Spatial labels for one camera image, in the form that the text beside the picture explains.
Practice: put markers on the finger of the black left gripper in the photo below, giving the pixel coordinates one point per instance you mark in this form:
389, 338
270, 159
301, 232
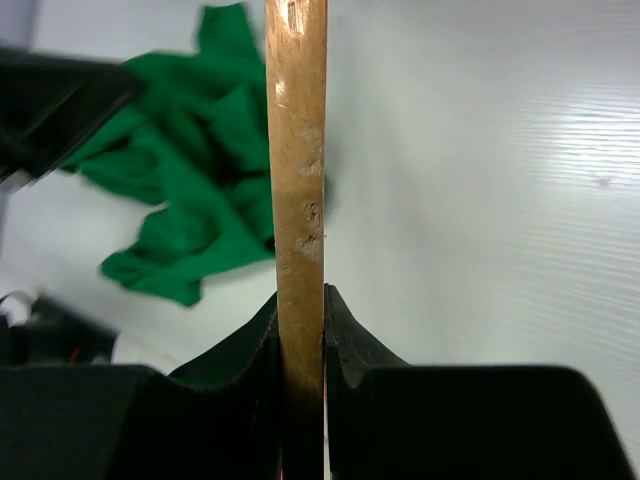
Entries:
51, 105

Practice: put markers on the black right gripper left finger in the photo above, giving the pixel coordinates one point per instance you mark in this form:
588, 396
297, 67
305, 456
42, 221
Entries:
66, 416

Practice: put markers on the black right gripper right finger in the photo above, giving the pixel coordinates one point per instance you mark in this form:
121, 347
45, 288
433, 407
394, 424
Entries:
388, 419

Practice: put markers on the green t shirt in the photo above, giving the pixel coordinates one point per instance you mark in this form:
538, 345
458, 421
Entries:
194, 148

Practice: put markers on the wooden clothes hanger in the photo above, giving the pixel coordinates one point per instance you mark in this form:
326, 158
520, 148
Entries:
296, 66

